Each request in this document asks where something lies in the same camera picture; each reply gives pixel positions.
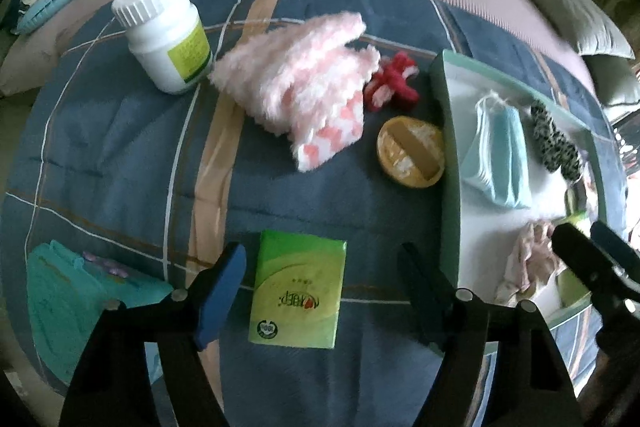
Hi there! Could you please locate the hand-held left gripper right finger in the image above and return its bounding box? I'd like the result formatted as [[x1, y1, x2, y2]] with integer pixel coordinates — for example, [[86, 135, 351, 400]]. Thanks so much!
[[397, 242, 583, 427]]

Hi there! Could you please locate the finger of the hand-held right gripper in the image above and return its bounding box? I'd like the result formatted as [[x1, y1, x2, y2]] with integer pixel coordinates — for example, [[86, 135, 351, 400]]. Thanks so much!
[[552, 223, 640, 308], [591, 221, 640, 280]]

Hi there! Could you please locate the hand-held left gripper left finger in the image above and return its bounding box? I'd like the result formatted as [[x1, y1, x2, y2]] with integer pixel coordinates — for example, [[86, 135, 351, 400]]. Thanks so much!
[[59, 242, 247, 427]]

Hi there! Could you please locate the pale pink cloth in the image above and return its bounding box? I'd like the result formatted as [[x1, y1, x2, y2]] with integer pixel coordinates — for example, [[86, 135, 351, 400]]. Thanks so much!
[[495, 219, 566, 303]]

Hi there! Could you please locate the white box with green rim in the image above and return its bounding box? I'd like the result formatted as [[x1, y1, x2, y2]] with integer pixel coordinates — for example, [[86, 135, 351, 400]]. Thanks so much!
[[429, 49, 626, 323]]

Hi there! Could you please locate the green tissue packet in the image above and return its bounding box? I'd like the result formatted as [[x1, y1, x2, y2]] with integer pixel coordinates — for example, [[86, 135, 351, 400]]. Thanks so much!
[[248, 229, 348, 350]]

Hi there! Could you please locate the leopard print scrunchie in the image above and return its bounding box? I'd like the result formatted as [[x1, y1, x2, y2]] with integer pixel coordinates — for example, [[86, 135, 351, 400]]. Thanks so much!
[[529, 99, 583, 182]]

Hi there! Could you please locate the blue face mask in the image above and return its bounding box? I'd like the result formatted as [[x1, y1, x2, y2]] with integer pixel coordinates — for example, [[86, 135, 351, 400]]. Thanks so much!
[[459, 92, 533, 210]]

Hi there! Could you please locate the yellow round container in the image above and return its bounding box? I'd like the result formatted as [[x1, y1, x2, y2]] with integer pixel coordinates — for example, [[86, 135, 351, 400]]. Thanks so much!
[[376, 117, 446, 188]]

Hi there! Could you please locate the teal folded cloth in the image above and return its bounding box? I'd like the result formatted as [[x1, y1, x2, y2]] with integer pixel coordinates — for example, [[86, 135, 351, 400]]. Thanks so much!
[[26, 239, 175, 385]]

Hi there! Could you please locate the blue plaid blanket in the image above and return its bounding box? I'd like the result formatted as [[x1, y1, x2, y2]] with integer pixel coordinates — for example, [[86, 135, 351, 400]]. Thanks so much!
[[0, 0, 631, 427]]

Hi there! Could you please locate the red and white knit item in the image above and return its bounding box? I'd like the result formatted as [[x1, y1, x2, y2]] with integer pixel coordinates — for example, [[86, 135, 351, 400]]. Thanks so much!
[[362, 52, 421, 112]]

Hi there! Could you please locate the pink fuzzy cloth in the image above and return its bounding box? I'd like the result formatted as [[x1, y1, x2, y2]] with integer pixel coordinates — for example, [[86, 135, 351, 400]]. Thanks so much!
[[207, 12, 381, 172]]

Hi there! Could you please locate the grey pillow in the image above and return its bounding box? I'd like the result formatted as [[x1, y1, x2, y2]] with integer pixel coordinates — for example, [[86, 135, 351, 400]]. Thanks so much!
[[495, 0, 636, 60]]

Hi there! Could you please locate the white plastic bottle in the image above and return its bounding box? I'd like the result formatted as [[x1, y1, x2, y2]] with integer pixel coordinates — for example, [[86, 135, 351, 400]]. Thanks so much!
[[111, 0, 213, 95]]

